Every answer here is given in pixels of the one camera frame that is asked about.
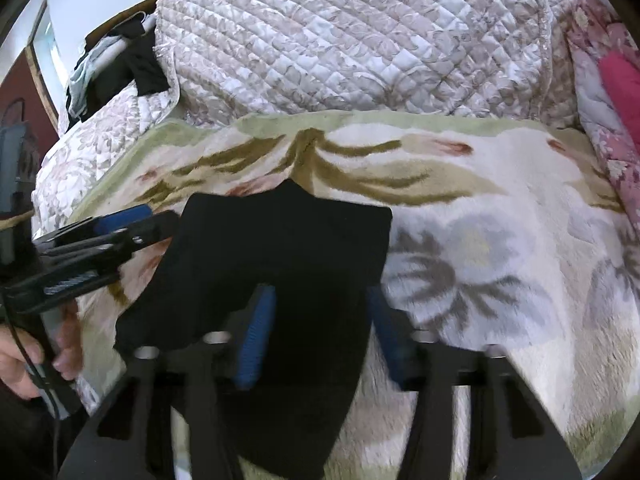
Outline dark cloth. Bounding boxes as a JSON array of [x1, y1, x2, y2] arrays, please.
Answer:
[[82, 17, 170, 111]]

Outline grey-white quilted bedspread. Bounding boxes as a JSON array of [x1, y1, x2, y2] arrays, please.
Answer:
[[32, 0, 588, 246]]

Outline light blue cloth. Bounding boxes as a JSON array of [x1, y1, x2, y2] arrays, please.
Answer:
[[65, 37, 123, 122]]

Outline black pants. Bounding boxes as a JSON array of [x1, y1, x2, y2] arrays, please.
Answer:
[[112, 180, 393, 478]]

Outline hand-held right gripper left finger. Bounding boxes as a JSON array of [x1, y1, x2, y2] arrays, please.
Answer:
[[60, 284, 278, 480]]

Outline black cable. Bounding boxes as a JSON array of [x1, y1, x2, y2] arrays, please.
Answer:
[[0, 290, 68, 480]]

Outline floral fleece blanket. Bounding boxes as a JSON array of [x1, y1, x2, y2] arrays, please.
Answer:
[[65, 110, 640, 480]]

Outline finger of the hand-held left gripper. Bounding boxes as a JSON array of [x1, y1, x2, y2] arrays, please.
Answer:
[[32, 204, 181, 257], [0, 255, 123, 317]]

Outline brown wooden door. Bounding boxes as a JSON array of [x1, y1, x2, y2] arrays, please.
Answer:
[[0, 57, 58, 188]]

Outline pink floral comforter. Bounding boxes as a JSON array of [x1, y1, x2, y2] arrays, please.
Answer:
[[567, 0, 640, 216]]

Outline wooden headboard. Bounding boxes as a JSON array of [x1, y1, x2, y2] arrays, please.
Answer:
[[82, 0, 158, 51]]

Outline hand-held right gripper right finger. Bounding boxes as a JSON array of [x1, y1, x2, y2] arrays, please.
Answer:
[[367, 285, 583, 480]]

